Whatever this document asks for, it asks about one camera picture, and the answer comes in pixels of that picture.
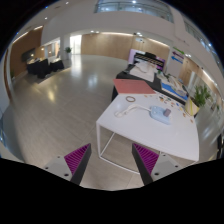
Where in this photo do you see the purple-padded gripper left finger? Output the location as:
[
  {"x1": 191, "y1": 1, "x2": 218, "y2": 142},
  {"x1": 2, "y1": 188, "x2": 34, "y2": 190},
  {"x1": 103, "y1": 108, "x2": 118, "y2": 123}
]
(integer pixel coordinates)
[{"x1": 43, "y1": 143, "x2": 91, "y2": 185}]

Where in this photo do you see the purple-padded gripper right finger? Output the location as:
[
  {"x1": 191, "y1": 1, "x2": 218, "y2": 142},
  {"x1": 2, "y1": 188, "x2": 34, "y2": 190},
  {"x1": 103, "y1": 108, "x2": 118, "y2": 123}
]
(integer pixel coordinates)
[{"x1": 132, "y1": 143, "x2": 182, "y2": 185}]

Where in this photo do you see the pink charger plug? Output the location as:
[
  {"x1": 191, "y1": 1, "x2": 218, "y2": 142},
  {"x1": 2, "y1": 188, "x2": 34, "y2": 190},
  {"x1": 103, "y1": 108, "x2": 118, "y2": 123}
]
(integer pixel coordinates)
[{"x1": 163, "y1": 108, "x2": 171, "y2": 117}]

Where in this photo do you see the white rectangular table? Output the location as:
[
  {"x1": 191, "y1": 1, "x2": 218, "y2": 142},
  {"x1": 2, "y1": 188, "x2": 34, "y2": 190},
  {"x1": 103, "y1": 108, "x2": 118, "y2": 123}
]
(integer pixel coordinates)
[{"x1": 96, "y1": 93, "x2": 199, "y2": 173}]

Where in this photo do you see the light blue power strip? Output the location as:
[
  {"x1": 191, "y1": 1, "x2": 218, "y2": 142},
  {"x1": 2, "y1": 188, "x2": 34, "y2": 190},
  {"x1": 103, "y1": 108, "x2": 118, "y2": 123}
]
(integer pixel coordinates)
[{"x1": 150, "y1": 106, "x2": 171, "y2": 125}]

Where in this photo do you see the yellow striped box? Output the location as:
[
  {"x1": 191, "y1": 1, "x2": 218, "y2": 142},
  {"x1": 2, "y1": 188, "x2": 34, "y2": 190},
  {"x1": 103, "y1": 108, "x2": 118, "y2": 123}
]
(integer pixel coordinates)
[{"x1": 185, "y1": 98, "x2": 199, "y2": 116}]

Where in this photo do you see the blue mat on table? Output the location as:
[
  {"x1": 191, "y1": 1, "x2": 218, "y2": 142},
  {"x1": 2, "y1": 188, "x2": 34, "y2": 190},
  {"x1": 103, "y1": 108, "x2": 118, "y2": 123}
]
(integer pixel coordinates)
[{"x1": 161, "y1": 83, "x2": 188, "y2": 100}]

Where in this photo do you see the red flat board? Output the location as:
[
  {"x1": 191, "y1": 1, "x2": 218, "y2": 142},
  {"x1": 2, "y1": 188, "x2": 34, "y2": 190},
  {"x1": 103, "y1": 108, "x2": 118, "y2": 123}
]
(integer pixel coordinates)
[{"x1": 113, "y1": 79, "x2": 155, "y2": 94}]

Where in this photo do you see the potted green plant right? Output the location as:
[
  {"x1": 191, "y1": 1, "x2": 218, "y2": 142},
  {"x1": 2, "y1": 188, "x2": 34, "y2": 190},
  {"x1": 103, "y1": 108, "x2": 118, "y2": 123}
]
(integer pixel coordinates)
[{"x1": 193, "y1": 85, "x2": 211, "y2": 107}]

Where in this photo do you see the black table behind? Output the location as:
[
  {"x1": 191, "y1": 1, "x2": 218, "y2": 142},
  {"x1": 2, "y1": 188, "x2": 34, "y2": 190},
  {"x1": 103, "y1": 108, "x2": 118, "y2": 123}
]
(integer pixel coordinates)
[{"x1": 110, "y1": 64, "x2": 190, "y2": 106}]

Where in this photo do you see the black reception desk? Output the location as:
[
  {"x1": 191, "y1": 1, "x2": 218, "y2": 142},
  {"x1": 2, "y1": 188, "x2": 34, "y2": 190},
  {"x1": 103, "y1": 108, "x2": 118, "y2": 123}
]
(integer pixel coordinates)
[{"x1": 27, "y1": 59, "x2": 64, "y2": 79}]

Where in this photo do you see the white sign with arrows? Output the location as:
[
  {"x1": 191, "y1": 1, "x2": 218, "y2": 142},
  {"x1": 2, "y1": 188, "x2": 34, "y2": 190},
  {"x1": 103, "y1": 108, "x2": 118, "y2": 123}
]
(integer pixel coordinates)
[{"x1": 171, "y1": 47, "x2": 185, "y2": 63}]

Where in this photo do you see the potted plant far back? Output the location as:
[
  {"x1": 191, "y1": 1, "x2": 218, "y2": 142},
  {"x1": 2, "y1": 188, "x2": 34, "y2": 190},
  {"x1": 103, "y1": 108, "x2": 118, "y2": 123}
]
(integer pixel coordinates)
[{"x1": 65, "y1": 47, "x2": 72, "y2": 60}]

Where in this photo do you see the white power strip cable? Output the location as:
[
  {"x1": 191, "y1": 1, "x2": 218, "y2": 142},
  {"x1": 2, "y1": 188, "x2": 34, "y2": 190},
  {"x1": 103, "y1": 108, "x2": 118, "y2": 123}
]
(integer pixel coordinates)
[{"x1": 114, "y1": 103, "x2": 152, "y2": 118}]

